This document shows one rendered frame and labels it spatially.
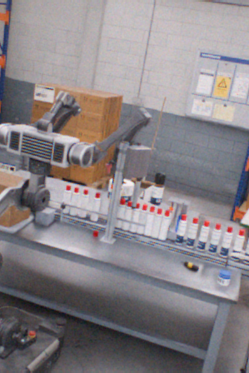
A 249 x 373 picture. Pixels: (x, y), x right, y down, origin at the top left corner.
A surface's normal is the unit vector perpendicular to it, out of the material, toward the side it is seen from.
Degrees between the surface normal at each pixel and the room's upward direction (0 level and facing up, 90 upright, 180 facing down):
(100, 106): 90
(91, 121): 90
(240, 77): 87
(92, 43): 90
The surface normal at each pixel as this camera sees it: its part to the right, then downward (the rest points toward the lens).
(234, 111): -0.40, 0.19
